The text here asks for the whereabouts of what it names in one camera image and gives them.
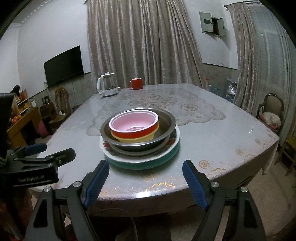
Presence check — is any red mug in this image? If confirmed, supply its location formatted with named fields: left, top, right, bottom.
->
left=128, top=78, right=144, bottom=90

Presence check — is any steel bowl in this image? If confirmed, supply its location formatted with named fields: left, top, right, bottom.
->
left=100, top=108, right=177, bottom=156

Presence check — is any red bowl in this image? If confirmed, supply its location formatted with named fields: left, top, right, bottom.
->
left=109, top=110, right=159, bottom=139

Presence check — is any person's left forearm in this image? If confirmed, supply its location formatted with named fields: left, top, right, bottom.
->
left=0, top=185, right=33, bottom=240

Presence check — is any blue box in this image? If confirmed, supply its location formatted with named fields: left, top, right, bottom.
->
left=209, top=86, right=226, bottom=96

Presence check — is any grey covered dining table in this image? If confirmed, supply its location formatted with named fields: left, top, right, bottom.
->
left=30, top=83, right=280, bottom=217

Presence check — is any yellow bowl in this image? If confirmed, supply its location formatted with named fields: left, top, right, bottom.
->
left=110, top=122, right=160, bottom=143

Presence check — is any lace table cloth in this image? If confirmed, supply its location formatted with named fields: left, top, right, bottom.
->
left=87, top=89, right=226, bottom=139

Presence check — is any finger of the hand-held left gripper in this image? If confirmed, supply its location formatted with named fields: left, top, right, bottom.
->
left=14, top=148, right=76, bottom=168
left=7, top=143, right=47, bottom=159

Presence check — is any white electric kettle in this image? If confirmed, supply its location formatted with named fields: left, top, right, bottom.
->
left=97, top=72, right=121, bottom=97

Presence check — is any dark armchair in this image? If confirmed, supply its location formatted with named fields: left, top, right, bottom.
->
left=255, top=93, right=285, bottom=135

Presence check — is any blue plate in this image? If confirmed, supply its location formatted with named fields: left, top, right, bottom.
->
left=104, top=139, right=181, bottom=171

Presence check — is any black television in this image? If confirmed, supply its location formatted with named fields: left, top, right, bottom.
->
left=44, top=45, right=84, bottom=88

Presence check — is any wide beige curtain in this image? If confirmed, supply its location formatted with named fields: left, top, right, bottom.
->
left=87, top=0, right=208, bottom=90

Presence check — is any pink bin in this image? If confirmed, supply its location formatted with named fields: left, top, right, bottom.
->
left=38, top=120, right=49, bottom=139

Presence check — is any grey wall panel box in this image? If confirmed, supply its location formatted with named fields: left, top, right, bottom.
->
left=199, top=11, right=226, bottom=37

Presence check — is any clear plastic bag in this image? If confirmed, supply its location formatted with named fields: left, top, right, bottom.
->
left=225, top=78, right=238, bottom=100

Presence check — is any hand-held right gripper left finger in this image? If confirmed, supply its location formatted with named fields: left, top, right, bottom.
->
left=24, top=159, right=110, bottom=241

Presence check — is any wooden cabinet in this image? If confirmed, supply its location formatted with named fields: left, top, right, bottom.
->
left=7, top=89, right=42, bottom=149

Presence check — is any white chair cushion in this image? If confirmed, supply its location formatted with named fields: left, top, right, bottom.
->
left=259, top=112, right=281, bottom=130

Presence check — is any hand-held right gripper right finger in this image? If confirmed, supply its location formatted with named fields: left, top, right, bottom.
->
left=182, top=159, right=266, bottom=241

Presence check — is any yellow wooden chair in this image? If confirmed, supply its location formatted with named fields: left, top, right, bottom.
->
left=274, top=133, right=296, bottom=176

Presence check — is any brown wooden chair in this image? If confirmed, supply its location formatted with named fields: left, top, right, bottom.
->
left=47, top=87, right=72, bottom=133

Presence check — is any narrow beige curtain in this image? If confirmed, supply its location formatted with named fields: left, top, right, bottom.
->
left=228, top=2, right=262, bottom=114

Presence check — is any sheer white curtain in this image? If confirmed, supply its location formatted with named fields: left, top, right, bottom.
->
left=250, top=2, right=296, bottom=139

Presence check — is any large white printed plate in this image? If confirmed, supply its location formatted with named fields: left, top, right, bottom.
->
left=99, top=130, right=180, bottom=164

